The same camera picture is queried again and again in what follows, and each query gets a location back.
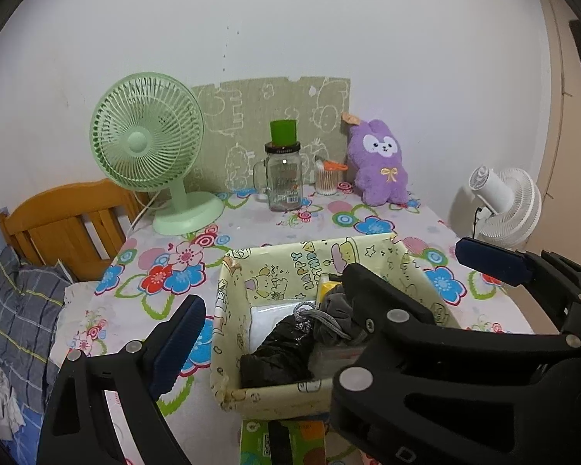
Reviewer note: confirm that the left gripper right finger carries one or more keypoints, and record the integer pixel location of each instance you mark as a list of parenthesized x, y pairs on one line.
[(422, 393)]

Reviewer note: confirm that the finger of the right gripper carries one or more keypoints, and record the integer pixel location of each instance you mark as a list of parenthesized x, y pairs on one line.
[(527, 271)]

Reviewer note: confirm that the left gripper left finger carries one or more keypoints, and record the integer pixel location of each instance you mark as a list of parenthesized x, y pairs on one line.
[(78, 428)]

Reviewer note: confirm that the grey scrunchie bundle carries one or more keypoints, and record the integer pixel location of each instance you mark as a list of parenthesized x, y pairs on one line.
[(330, 320)]

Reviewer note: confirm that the black plastic bag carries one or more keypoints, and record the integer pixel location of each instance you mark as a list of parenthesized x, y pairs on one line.
[(282, 358)]

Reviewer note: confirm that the yellow bear tissue pack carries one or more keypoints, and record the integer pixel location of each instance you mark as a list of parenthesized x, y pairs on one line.
[(327, 282)]

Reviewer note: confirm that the yellow cartoon storage box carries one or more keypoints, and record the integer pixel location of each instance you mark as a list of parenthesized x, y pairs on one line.
[(282, 276)]

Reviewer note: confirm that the blue bed sheet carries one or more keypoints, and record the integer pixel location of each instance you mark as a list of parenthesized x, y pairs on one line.
[(23, 447)]

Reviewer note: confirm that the white crumpled cloth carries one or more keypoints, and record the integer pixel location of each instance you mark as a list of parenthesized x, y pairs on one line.
[(10, 414)]

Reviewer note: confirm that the white standing fan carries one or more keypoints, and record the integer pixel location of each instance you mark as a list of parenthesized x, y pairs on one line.
[(502, 207)]

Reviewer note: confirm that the grey plaid pillow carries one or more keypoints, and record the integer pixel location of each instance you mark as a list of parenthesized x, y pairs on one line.
[(31, 299)]

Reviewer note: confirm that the floral tablecloth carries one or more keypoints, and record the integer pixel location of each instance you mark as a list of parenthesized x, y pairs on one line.
[(152, 274)]

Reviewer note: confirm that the cotton swab jar orange lid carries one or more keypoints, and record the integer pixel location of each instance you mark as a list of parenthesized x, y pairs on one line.
[(328, 175)]

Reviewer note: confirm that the purple plush bunny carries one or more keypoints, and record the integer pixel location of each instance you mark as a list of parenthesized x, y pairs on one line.
[(376, 157)]

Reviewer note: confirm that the glass mason jar mug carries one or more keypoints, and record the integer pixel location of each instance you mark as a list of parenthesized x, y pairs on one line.
[(278, 177)]

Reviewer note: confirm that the green cup on jar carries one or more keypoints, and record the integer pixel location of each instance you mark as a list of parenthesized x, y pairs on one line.
[(283, 133)]

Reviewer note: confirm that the green desk fan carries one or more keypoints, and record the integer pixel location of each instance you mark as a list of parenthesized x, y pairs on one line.
[(146, 133)]

